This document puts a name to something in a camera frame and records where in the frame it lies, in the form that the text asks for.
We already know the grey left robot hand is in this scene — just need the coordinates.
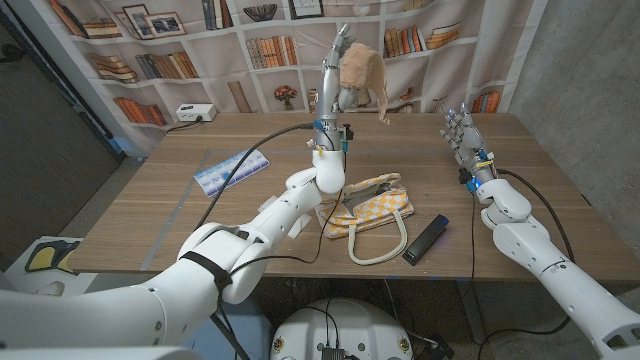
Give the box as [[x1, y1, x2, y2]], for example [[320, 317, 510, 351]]
[[315, 23, 359, 126]]

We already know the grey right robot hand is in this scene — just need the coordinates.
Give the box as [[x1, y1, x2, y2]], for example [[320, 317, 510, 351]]
[[439, 102, 499, 194]]

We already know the tan adhesive wrap roll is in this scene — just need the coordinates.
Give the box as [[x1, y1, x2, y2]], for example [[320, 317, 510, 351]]
[[339, 42, 391, 125]]

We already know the white power strip box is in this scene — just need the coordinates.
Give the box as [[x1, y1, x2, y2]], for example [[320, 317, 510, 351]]
[[175, 103, 218, 123]]

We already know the white flat package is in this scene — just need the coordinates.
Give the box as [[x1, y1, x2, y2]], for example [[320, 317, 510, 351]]
[[257, 195, 312, 240]]

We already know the printed bookshelf backdrop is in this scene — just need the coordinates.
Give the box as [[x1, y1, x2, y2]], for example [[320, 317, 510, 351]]
[[9, 0, 550, 157]]

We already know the yellow white checkered handbag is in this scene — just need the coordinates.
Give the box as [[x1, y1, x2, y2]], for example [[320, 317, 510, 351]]
[[314, 172, 415, 266]]

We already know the grey metal table leg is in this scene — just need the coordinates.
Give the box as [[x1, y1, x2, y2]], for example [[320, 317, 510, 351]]
[[457, 279, 486, 344]]

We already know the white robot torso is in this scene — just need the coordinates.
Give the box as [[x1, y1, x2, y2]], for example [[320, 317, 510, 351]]
[[269, 298, 415, 360]]

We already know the yellow black floor mat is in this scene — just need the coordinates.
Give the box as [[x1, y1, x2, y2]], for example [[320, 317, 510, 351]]
[[24, 238, 84, 275]]

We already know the thin black right arm wire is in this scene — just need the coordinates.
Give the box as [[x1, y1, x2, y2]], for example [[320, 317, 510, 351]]
[[469, 194, 479, 282]]

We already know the thin black arm wire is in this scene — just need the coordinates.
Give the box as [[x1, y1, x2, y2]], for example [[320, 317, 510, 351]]
[[229, 148, 349, 275], [469, 194, 479, 282]]

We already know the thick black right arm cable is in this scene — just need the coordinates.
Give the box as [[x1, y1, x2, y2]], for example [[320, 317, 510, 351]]
[[497, 169, 576, 360]]

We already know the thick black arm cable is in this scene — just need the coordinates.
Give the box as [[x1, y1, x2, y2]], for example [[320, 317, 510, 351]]
[[497, 169, 576, 360], [193, 123, 316, 360]]

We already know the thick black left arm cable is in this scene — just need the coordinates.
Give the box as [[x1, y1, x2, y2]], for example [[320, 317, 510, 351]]
[[193, 123, 316, 360]]

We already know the thin black left arm wire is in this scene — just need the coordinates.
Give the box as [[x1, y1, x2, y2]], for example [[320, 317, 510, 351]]
[[229, 148, 349, 275]]

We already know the black power strip cord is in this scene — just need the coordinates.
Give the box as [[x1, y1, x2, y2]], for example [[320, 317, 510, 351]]
[[166, 117, 204, 134]]

